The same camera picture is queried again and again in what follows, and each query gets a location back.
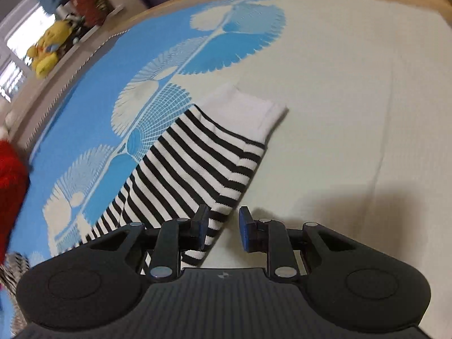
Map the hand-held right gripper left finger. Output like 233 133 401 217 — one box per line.
90 204 210 284

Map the red brown cushion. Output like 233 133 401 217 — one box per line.
69 0 115 27

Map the black white striped sock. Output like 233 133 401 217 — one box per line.
83 184 127 246
118 83 289 268

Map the window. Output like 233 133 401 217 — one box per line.
0 0 45 103

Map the red folded sweater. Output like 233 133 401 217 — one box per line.
0 139 32 265

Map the blue cream printed blanket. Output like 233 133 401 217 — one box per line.
0 0 452 339

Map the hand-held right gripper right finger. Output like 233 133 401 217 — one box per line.
239 206 357 279

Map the yellow plush toy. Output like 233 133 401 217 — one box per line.
27 19 76 80

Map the grey patterned cloth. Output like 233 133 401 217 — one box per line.
0 252 32 292

